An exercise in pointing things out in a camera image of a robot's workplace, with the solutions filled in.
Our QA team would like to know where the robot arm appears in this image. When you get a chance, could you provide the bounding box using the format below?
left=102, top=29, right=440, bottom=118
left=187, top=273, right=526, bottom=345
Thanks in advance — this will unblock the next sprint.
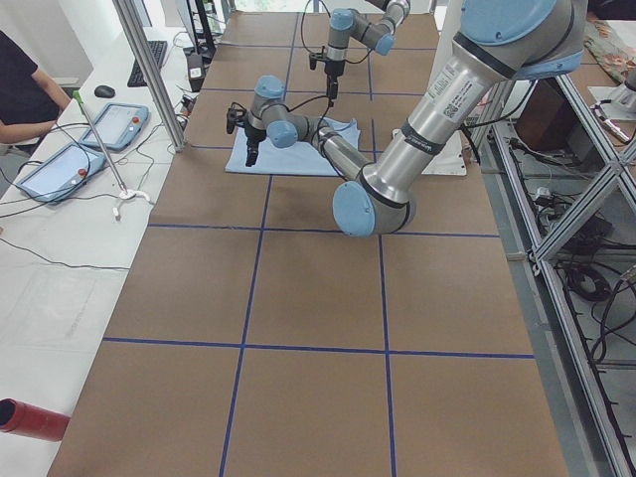
left=227, top=0, right=587, bottom=237
left=316, top=0, right=410, bottom=102

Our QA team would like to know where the aluminium frame rack right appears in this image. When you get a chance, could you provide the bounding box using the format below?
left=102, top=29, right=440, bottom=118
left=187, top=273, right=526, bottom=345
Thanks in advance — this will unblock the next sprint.
left=481, top=65, right=635, bottom=476

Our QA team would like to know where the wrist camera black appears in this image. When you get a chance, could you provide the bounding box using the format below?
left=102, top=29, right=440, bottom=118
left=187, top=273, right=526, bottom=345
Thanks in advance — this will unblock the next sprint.
left=226, top=101, right=248, bottom=134
left=308, top=47, right=328, bottom=71

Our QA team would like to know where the aluminium frame post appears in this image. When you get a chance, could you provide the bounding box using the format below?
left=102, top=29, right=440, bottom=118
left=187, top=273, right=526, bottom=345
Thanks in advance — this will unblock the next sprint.
left=112, top=0, right=186, bottom=152

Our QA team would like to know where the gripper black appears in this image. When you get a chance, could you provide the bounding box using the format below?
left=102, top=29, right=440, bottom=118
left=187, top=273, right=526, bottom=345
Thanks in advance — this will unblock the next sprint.
left=245, top=123, right=264, bottom=167
left=325, top=59, right=344, bottom=100

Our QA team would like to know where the red cylinder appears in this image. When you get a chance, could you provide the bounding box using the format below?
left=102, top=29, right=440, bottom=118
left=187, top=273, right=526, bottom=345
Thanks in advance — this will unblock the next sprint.
left=1, top=398, right=70, bottom=442

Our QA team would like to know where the black computer mouse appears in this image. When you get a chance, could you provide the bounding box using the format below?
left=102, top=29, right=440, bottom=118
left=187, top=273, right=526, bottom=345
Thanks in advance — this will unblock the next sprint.
left=93, top=84, right=115, bottom=98

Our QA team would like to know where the floral cloth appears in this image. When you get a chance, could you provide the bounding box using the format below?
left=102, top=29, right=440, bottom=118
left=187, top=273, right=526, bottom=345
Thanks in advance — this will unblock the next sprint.
left=583, top=19, right=635, bottom=83

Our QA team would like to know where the person in black shirt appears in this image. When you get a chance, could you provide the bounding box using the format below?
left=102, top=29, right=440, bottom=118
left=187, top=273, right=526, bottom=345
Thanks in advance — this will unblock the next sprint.
left=1, top=32, right=71, bottom=145

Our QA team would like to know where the black keyboard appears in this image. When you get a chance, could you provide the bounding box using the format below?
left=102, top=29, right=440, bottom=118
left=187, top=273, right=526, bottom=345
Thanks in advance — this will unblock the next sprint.
left=126, top=40, right=169, bottom=88

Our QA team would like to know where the camera cable black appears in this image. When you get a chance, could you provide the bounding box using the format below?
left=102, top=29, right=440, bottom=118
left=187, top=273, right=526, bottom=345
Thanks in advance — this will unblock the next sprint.
left=299, top=1, right=330, bottom=52
left=270, top=95, right=352, bottom=155

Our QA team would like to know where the brown paper table cover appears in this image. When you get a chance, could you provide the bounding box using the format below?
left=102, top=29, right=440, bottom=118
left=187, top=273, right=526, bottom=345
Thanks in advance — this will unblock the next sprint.
left=50, top=13, right=567, bottom=476

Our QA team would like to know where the black box with label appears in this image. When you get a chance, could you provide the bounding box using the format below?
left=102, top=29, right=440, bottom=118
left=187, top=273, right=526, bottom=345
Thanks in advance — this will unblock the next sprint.
left=186, top=53, right=206, bottom=92

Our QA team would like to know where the thin rod stand green tip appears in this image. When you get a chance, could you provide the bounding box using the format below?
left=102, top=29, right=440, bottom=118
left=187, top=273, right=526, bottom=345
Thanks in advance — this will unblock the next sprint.
left=73, top=89, right=152, bottom=222

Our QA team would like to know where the light blue t-shirt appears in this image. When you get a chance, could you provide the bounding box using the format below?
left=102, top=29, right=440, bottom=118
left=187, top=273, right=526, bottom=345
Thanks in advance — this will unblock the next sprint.
left=225, top=119, right=338, bottom=176

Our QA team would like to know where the teach pendant tablet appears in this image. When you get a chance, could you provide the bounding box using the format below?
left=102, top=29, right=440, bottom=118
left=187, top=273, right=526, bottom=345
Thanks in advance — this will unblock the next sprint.
left=93, top=102, right=149, bottom=152
left=16, top=143, right=105, bottom=204

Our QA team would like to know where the far teach pendant tablet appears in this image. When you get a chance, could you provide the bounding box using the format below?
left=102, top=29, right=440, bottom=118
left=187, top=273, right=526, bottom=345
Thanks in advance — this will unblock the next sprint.
left=93, top=102, right=149, bottom=152

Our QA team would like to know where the near teach pendant tablet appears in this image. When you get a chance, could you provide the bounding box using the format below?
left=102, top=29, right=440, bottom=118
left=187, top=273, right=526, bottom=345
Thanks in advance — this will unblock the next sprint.
left=16, top=143, right=105, bottom=204

